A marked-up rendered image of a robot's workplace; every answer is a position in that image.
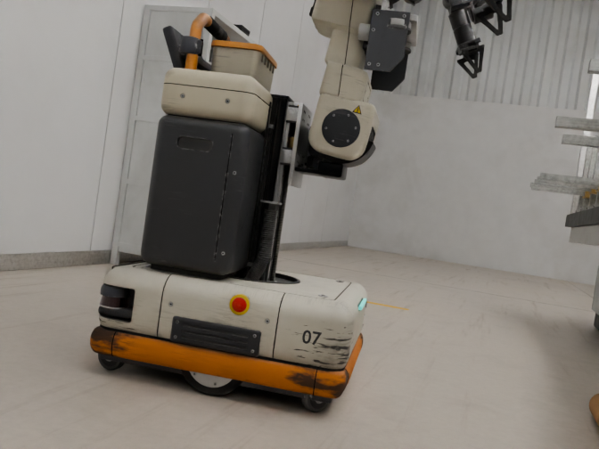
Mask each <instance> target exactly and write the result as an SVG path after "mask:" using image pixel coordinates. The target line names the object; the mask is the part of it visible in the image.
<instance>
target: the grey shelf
mask: <svg viewBox="0 0 599 449"><path fill-rule="evenodd" d="M202 12H205V13H207V14H208V15H209V16H211V17H212V18H213V19H214V20H215V21H216V22H217V23H218V24H219V25H220V26H221V27H222V29H223V30H224V31H225V32H226V33H227V35H228V36H229V37H230V40H231V41H233V42H242V43H251V44H257V43H256V42H255V41H253V40H252V39H251V38H250V37H248V36H247V35H246V34H244V33H243V32H242V31H241V30H239V29H238V28H237V27H236V26H235V25H234V24H233V23H232V22H230V21H229V20H228V19H226V18H225V17H224V16H223V15H221V14H220V13H219V12H217V11H216V10H215V9H214V8H203V7H185V6H167V5H150V4H146V5H145V7H144V18H143V26H142V32H141V38H140V45H139V52H138V58H137V65H136V72H135V84H134V91H133V97H132V104H131V111H130V117H129V124H128V131H127V143H126V149H125V156H124V163H123V169H122V176H121V183H120V189H119V202H118V208H117V215H116V221H115V228H114V234H113V241H112V248H111V260H110V264H114V265H118V264H119V258H120V252H125V253H130V254H135V255H140V256H141V247H142V240H143V234H144V221H145V215H146V209H147V202H148V195H149V189H150V182H151V176H152V163H153V157H154V151H155V143H156V137H157V131H158V124H159V121H160V119H161V118H162V117H163V116H166V115H168V114H166V113H165V112H164V111H163V110H162V108H161V99H162V92H163V86H164V79H165V75H166V73H167V72H168V70H170V69H173V68H174V67H173V64H172V61H171V58H170V55H169V51H168V46H167V43H166V39H165V37H164V33H163V28H165V27H167V26H172V27H173V28H174V29H176V30H177V31H178V32H179V33H181V34H182V35H183V36H189V35H190V28H191V25H192V22H193V20H194V19H195V18H196V17H197V16H198V15H199V14H200V13H202ZM201 39H203V43H204V46H203V50H202V59H203V60H204V61H206V62H207V63H208V64H210V65H211V64H212V55H213V48H212V47H211V43H212V40H216V39H215V38H214V37H213V36H212V35H211V34H210V33H209V32H208V31H207V30H206V29H205V28H204V27H203V29H202V32H201Z"/></svg>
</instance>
